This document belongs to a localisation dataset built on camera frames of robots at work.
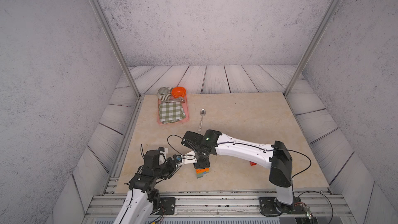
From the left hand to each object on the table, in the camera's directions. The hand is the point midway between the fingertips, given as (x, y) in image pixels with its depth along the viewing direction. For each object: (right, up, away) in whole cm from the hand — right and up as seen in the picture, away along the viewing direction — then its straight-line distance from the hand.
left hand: (185, 164), depth 79 cm
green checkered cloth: (-13, +25, +31) cm, 42 cm away
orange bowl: (-9, +40, +40) cm, 57 cm away
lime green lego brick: (+6, -8, +3) cm, 11 cm away
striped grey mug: (-21, +39, +39) cm, 59 cm away
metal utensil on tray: (-9, +34, +36) cm, 50 cm away
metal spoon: (+9, +25, +29) cm, 39 cm away
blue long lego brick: (+10, -4, -1) cm, 11 cm away
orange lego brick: (+7, -2, -3) cm, 8 cm away
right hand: (+6, +2, -3) cm, 7 cm away
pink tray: (-4, +29, +36) cm, 46 cm away
